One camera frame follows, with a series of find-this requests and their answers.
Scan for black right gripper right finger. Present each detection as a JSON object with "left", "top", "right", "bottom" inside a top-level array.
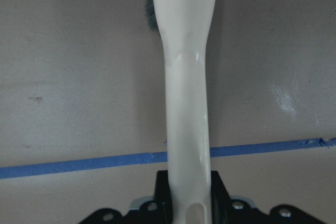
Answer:
[{"left": 211, "top": 171, "right": 256, "bottom": 223}]

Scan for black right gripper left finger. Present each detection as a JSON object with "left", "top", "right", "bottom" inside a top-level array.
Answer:
[{"left": 130, "top": 170, "right": 173, "bottom": 223}]

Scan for cream hand brush black bristles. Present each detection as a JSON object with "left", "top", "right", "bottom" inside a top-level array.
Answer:
[{"left": 146, "top": 0, "right": 215, "bottom": 223}]

